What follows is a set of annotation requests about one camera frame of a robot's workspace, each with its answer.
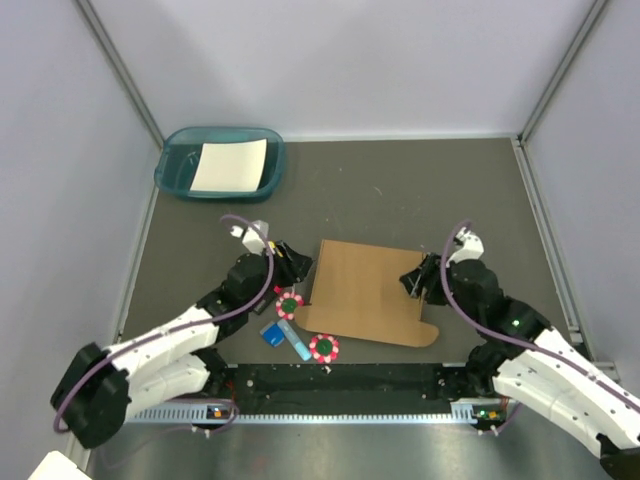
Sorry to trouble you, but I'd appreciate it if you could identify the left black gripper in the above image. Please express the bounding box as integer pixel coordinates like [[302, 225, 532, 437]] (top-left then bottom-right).
[[245, 240, 315, 311]]

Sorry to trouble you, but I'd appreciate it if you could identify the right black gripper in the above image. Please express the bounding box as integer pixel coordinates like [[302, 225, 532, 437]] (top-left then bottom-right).
[[399, 252, 482, 325]]

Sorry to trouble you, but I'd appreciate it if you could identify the brown cardboard box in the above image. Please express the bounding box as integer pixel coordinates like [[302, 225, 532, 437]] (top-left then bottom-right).
[[295, 239, 439, 348]]

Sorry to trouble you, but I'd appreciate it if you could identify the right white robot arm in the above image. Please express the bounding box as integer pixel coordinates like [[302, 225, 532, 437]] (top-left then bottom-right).
[[399, 254, 639, 479]]

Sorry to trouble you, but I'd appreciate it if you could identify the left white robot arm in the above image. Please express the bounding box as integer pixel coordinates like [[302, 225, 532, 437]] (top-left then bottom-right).
[[50, 241, 313, 449]]

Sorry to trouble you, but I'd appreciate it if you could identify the white box corner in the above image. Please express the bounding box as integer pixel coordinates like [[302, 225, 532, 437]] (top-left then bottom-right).
[[28, 451, 90, 480]]

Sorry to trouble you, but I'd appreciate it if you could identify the pink black highlighter pen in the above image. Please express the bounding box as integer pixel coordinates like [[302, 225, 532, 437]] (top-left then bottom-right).
[[253, 286, 281, 315]]

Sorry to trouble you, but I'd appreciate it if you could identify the blue rectangular eraser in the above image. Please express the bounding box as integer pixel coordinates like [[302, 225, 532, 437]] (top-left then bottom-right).
[[260, 322, 285, 348]]

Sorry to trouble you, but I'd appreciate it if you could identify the light blue highlighter pen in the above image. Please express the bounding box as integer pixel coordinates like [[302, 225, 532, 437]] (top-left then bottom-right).
[[277, 319, 312, 362]]

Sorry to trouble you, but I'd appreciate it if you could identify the white paper sheet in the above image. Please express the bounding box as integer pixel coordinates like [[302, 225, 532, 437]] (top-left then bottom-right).
[[190, 139, 268, 193]]

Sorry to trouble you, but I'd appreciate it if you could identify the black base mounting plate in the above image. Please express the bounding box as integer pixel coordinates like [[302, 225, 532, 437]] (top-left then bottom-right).
[[192, 363, 501, 401]]

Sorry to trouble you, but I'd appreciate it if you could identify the teal plastic bin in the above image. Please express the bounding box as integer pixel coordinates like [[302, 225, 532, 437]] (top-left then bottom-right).
[[154, 126, 286, 203]]

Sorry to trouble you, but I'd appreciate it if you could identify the pink green flower keychain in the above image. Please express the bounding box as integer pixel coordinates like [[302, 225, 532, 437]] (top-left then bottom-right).
[[275, 288, 304, 321]]

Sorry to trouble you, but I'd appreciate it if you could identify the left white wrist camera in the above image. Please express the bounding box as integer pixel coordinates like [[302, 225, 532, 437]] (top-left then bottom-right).
[[230, 220, 269, 255]]

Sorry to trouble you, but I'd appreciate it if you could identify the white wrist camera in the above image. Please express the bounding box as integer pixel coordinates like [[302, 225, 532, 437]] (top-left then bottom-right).
[[447, 227, 484, 265], [230, 220, 269, 255]]

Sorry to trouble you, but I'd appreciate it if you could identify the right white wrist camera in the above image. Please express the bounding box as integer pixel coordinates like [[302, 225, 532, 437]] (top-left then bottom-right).
[[447, 227, 484, 265]]

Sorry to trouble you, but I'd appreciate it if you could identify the grey slotted cable duct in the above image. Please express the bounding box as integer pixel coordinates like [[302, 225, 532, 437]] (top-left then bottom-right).
[[127, 402, 506, 427]]

